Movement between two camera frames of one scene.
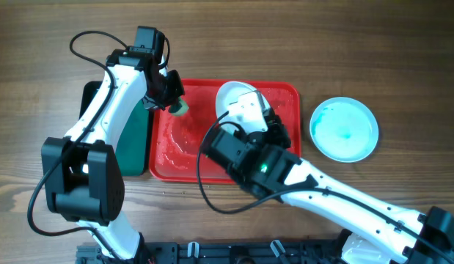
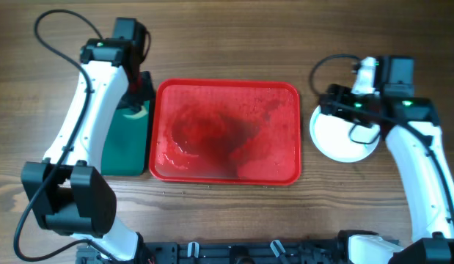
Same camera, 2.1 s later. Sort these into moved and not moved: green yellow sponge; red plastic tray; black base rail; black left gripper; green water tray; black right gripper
Moved: green yellow sponge; black right gripper; black left gripper
Not moved: red plastic tray; green water tray; black base rail
